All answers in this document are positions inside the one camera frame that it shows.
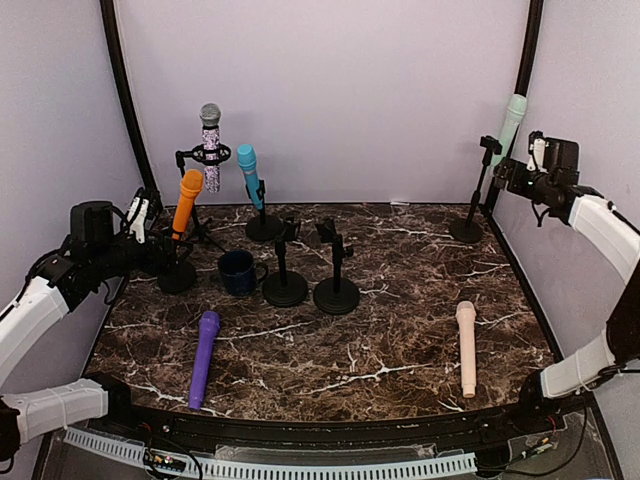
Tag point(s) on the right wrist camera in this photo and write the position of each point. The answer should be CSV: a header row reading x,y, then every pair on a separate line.
x,y
536,150

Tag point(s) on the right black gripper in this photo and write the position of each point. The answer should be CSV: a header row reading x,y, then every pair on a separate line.
x,y
505,167

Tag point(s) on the silver glitter microphone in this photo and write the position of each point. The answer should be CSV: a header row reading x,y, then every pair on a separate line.
x,y
210,115

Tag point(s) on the right black corner post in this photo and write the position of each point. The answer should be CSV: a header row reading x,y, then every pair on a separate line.
x,y
529,49

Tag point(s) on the white slotted cable duct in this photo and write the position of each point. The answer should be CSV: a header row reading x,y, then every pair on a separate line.
x,y
261,463

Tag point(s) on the black round-base stand, teal mic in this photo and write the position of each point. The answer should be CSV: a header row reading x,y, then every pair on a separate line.
x,y
263,227

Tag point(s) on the purple microphone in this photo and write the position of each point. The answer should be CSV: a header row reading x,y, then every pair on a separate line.
x,y
209,326

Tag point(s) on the teal blue microphone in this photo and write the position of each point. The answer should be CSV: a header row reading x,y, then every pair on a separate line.
x,y
247,161

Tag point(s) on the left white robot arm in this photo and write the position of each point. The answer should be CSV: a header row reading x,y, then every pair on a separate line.
x,y
103,243

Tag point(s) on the left black corner post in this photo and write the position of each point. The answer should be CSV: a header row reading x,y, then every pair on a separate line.
x,y
124,92

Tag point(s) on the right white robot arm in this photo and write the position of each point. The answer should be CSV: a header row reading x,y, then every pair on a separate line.
x,y
550,177

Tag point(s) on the black tripod shock-mount stand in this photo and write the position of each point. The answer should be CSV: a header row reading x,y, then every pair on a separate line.
x,y
196,230

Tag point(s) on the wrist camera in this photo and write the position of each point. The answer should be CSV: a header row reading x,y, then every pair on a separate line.
x,y
536,150
144,206

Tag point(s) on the orange microphone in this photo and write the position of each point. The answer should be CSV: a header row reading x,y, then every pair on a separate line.
x,y
191,186

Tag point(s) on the black front rail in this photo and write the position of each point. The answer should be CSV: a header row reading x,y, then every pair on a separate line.
x,y
484,429

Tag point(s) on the mint green microphone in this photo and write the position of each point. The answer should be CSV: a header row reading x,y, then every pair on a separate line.
x,y
515,112

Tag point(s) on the black round-base stand, orange mic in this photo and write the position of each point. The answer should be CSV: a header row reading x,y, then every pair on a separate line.
x,y
176,284

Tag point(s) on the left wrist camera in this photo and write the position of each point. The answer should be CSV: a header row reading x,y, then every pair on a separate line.
x,y
144,206

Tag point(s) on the black round-base stand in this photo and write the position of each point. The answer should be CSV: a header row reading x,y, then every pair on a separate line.
x,y
466,230
336,295
176,284
285,288
263,227

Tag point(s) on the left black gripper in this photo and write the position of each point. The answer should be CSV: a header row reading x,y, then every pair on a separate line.
x,y
154,266

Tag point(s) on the black corner post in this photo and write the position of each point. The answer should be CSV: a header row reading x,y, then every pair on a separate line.
x,y
124,92
529,49

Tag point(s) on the dark blue mug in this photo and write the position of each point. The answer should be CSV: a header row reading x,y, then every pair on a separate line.
x,y
240,273

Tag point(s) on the pale pink microphone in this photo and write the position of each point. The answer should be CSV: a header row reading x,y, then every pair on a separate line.
x,y
465,317

